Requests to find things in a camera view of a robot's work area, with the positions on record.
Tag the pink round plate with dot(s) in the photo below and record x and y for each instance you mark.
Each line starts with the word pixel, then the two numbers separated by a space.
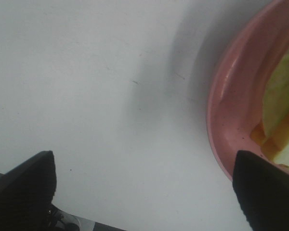
pixel 235 98

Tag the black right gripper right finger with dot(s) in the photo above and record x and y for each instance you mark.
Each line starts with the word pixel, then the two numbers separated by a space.
pixel 262 191

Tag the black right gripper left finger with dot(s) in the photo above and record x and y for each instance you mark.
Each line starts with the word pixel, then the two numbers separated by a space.
pixel 26 193

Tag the white bread sandwich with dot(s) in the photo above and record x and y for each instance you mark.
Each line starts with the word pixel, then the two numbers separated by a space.
pixel 272 133

